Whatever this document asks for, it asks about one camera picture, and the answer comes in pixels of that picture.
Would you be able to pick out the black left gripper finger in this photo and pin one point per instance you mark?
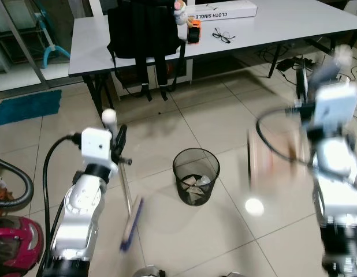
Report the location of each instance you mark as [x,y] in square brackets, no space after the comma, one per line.
[121,135]

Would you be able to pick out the broom with blue bristles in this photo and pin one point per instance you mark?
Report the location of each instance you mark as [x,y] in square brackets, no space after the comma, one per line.
[132,222]

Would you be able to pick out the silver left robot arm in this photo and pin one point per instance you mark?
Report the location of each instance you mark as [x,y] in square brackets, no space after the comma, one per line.
[80,213]

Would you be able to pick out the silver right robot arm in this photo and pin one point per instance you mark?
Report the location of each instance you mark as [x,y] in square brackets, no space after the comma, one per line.
[337,190]

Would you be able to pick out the blue floor mat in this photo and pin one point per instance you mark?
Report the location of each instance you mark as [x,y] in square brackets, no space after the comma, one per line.
[25,108]

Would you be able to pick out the black power strip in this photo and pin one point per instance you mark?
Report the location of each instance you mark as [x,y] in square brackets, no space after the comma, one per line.
[291,63]

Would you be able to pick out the white table with black legs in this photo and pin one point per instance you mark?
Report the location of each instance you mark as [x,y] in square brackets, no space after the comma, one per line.
[271,34]

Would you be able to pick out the black mesh waste basket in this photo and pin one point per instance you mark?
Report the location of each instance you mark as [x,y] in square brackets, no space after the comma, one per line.
[196,167]

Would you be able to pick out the crumpled paper waste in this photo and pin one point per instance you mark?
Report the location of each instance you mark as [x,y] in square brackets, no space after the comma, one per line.
[196,187]

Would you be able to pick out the black eyeglasses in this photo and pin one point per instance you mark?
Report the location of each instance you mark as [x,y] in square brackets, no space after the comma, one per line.
[223,37]

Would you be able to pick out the black backpack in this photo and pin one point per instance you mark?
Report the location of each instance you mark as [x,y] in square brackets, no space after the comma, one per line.
[144,32]

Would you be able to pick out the teal and white stand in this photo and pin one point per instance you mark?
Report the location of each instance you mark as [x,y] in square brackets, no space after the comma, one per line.
[51,49]

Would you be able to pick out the long white cardboard box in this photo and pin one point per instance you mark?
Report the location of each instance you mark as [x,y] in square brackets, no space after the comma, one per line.
[225,8]

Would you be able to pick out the orange and black device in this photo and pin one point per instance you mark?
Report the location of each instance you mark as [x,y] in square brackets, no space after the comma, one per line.
[194,33]

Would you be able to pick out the magenta vacuum cleaner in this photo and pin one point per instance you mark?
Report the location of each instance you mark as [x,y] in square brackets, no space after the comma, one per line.
[17,245]

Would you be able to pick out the small toy figure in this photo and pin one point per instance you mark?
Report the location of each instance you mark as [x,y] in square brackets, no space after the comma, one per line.
[179,12]

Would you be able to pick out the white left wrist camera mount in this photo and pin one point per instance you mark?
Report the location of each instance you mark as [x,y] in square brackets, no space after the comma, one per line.
[96,144]

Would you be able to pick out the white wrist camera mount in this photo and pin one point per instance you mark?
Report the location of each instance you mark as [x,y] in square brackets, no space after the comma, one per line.
[96,144]
[337,107]

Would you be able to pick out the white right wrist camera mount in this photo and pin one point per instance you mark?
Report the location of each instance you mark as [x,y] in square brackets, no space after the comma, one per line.
[337,107]

